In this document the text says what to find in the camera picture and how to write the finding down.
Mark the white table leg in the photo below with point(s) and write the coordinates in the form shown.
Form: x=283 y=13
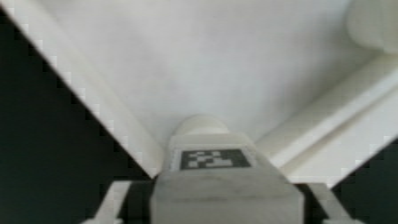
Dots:
x=219 y=186

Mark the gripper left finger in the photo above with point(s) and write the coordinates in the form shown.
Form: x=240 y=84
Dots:
x=107 y=213

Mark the white square tabletop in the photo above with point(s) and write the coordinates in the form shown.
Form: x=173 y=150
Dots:
x=278 y=63

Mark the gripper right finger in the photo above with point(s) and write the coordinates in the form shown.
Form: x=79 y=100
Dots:
x=338 y=216

